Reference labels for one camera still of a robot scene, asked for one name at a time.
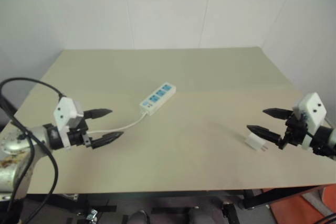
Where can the small metal clamp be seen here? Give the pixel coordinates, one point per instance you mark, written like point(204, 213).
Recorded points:
point(92, 214)

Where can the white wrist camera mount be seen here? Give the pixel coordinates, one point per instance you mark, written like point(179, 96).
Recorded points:
point(63, 110)
point(313, 110)

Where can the white power strip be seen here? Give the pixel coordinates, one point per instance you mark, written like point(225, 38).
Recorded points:
point(157, 98)

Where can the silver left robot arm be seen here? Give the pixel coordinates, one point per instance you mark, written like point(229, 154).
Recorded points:
point(15, 171)

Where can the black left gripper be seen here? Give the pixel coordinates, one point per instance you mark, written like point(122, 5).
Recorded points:
point(77, 137)

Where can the black metal table frame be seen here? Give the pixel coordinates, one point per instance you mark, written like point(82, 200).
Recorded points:
point(262, 197)

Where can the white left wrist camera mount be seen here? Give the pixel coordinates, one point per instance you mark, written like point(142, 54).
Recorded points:
point(63, 110)

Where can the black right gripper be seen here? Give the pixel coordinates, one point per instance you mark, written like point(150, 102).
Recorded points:
point(295, 130)

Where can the white plug adapter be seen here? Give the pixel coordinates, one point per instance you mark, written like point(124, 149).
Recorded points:
point(253, 142)

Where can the dark rounded shape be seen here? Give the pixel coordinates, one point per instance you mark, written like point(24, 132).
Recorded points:
point(138, 217)

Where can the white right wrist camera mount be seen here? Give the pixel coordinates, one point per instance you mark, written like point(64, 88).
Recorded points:
point(313, 110)

